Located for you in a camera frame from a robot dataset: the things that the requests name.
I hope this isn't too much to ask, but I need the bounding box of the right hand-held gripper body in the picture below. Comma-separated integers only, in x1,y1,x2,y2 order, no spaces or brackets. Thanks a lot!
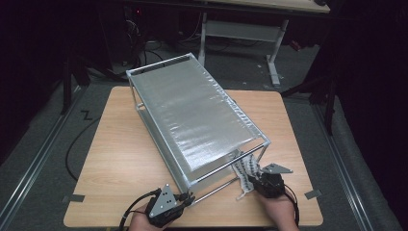
249,163,293,198

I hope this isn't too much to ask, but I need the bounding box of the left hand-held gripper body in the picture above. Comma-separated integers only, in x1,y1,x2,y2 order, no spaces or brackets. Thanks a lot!
144,183,187,229

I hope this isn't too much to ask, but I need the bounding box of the white grey patterned cloth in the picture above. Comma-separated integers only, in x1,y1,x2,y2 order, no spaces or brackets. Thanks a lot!
232,153,263,201

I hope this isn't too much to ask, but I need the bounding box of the grey two-tier metal rack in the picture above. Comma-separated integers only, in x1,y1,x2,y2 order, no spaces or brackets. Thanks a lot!
125,52,272,206

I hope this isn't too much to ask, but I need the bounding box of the person's left hand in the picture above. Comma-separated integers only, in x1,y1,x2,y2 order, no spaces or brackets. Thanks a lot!
128,211,171,231

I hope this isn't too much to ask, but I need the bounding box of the person's right hand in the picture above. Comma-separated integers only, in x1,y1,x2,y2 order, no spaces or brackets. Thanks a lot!
259,192,299,231

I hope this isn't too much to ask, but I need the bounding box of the grey tape piece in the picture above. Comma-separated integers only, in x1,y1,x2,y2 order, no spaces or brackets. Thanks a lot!
62,194,87,204
304,189,322,200

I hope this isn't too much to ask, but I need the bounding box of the black metal stand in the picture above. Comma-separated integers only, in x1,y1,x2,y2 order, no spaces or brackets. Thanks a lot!
282,75,339,137
61,57,90,116

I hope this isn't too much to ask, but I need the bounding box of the small red object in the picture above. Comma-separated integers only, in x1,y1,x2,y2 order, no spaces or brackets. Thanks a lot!
288,39,303,52

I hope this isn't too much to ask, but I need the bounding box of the desk with white metal legs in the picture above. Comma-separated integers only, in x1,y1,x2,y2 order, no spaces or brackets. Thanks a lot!
195,0,331,87

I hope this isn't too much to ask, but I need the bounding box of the left hand-held gripper cable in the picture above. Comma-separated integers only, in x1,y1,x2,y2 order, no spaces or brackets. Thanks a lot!
118,188,162,231

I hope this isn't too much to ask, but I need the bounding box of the hand-held gripper cable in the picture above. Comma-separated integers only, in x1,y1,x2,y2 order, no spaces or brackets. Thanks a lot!
118,188,162,231
283,184,301,226

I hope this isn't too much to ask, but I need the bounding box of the right hand-held gripper cable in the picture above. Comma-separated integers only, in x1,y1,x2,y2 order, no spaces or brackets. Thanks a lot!
283,184,301,226

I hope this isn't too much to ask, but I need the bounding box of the metal floor rail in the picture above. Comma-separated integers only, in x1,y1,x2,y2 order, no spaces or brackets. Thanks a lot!
0,85,85,225
311,102,376,231

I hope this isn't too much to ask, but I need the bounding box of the black floor cable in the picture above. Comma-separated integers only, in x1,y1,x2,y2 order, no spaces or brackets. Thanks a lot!
64,116,102,181

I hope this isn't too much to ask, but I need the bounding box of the bundle of black cables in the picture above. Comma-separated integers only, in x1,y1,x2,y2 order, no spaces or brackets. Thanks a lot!
121,6,167,81

